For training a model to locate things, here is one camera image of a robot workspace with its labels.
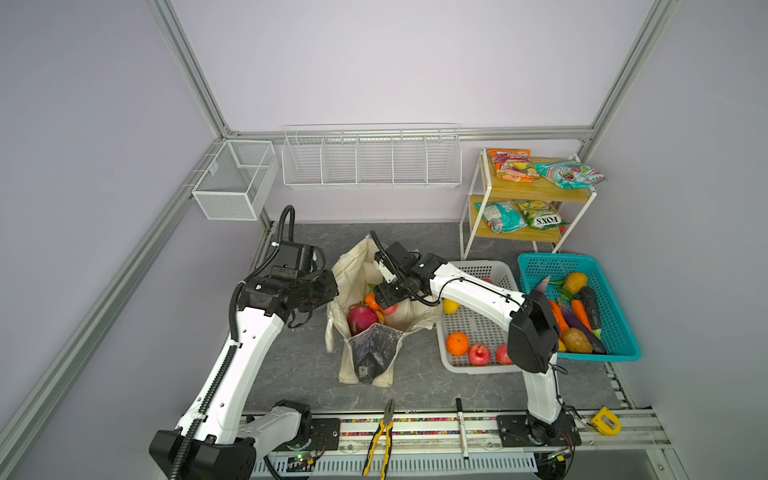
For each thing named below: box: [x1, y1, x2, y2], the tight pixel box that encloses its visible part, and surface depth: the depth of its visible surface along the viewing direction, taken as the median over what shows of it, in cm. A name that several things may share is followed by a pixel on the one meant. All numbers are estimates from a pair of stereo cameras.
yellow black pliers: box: [362, 398, 395, 480], surface depth 75 cm
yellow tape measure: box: [591, 406, 622, 436], surface depth 75 cm
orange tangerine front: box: [446, 332, 471, 357], surface depth 85 cm
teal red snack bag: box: [534, 160, 608, 190], surface depth 82 cm
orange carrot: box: [572, 299, 592, 332], surface depth 94 cm
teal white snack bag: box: [475, 201, 528, 233], surface depth 98 cm
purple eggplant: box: [561, 308, 607, 354], surface depth 90 cm
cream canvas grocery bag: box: [326, 235, 444, 388], surface depth 79 cm
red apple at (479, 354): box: [468, 344, 491, 366], surface depth 83 cm
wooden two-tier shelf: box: [460, 147, 597, 260], surface depth 97 cm
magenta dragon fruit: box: [347, 304, 379, 336], surface depth 83 cm
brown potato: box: [562, 328, 593, 353], surface depth 84 cm
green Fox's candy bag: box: [517, 200, 568, 230], surface depth 100 cm
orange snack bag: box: [488, 149, 540, 183], surface depth 87 cm
